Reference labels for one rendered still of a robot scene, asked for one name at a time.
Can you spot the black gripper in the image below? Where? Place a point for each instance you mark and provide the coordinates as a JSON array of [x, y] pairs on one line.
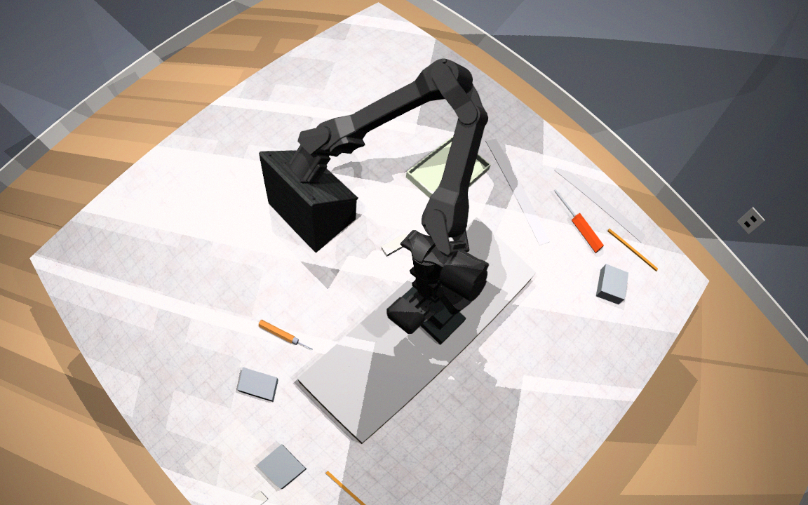
[[411, 313]]

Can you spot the long thin orange-brown bar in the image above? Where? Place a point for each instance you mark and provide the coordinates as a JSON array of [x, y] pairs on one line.
[[632, 249], [345, 488]]

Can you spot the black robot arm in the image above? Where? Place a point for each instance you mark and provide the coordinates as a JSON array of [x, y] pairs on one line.
[[462, 276]]

